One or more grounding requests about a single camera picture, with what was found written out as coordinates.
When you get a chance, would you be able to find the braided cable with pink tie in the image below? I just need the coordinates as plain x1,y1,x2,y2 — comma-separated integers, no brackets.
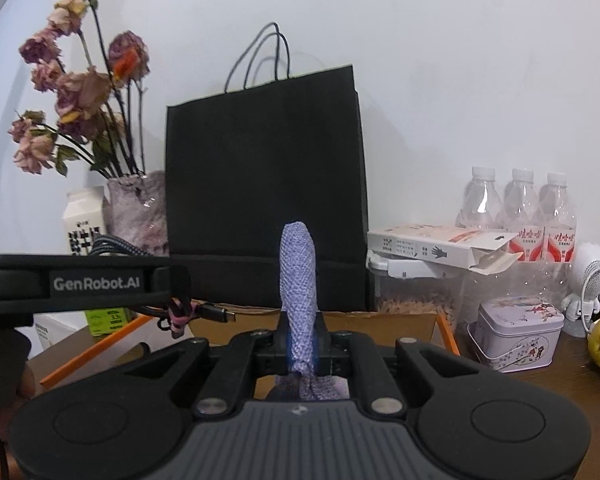
86,234,237,339

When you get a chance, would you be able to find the purple mesh cloth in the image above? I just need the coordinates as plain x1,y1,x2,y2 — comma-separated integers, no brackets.
268,221,349,402

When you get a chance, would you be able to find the person's left hand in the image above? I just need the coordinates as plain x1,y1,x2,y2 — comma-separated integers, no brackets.
0,363,36,480

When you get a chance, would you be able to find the white green milk carton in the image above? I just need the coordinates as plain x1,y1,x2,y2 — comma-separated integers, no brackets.
62,186,107,256

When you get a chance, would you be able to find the purple fuzzy vase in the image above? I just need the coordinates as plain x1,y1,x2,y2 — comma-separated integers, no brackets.
107,170,169,256

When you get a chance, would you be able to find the dried pink rose bouquet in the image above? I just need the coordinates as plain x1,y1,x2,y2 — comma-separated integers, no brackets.
8,0,150,179

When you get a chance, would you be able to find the black paper shopping bag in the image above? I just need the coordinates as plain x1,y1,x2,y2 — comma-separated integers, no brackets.
164,20,374,311

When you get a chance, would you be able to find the clear plastic food container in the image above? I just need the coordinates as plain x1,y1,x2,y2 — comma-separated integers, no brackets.
366,252,570,328

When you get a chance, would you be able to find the orange cardboard box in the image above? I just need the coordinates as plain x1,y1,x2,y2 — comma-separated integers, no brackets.
29,307,460,390

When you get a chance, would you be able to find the white flat glove box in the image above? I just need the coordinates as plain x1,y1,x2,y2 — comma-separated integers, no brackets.
367,224,522,275

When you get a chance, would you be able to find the clear water bottle left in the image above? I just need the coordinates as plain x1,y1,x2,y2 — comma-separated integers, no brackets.
456,166,503,230

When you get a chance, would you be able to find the clear water bottle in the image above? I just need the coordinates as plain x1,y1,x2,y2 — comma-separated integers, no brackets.
540,172,577,263
456,166,503,230
502,168,544,262

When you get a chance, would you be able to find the lavender printed tin box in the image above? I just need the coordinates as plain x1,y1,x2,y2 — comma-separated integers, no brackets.
467,297,565,374

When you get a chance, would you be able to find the clear water bottle middle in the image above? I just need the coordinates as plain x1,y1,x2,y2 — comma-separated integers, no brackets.
502,168,544,262

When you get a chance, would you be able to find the clear water bottle right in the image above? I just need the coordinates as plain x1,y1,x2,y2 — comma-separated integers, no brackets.
540,172,577,263

